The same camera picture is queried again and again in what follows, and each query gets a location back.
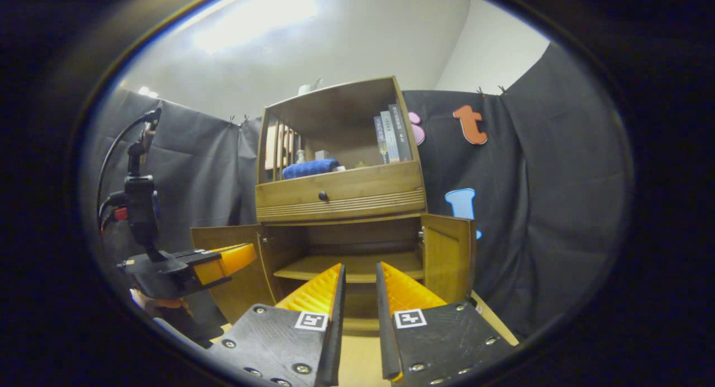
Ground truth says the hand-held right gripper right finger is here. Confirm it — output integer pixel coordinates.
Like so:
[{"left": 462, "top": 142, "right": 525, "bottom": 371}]
[{"left": 375, "top": 261, "right": 516, "bottom": 385}]

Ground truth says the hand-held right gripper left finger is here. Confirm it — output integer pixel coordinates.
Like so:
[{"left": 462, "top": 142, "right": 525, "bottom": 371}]
[{"left": 207, "top": 261, "right": 347, "bottom": 387}]

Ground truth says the wooden cabinet door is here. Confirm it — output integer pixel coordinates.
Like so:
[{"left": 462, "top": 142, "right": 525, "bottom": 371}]
[
  {"left": 190, "top": 224, "right": 275, "bottom": 324},
  {"left": 420, "top": 213, "right": 477, "bottom": 305}
]

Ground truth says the wooden double-door shoe cabinet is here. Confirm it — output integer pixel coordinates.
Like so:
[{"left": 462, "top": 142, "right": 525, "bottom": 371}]
[{"left": 190, "top": 76, "right": 477, "bottom": 333}]

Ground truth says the wooden inner shelf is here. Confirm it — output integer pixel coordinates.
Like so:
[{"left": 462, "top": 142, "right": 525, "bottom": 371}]
[{"left": 274, "top": 252, "right": 425, "bottom": 283}]

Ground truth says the blue towel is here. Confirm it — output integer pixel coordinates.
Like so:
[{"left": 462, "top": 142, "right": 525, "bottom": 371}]
[{"left": 282, "top": 157, "right": 342, "bottom": 180}]

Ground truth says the wooden drawer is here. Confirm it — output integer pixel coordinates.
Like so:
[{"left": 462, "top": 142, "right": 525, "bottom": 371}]
[{"left": 256, "top": 161, "right": 428, "bottom": 223}]

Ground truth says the dark blue cover book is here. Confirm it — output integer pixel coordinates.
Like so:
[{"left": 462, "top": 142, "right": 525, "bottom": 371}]
[{"left": 373, "top": 116, "right": 390, "bottom": 165}]

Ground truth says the pale grey spine book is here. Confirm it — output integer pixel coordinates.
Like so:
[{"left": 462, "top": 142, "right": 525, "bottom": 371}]
[{"left": 380, "top": 111, "right": 401, "bottom": 164}]

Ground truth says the black backdrop cloth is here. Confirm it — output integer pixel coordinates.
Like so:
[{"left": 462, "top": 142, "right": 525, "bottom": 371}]
[{"left": 84, "top": 41, "right": 635, "bottom": 343}]

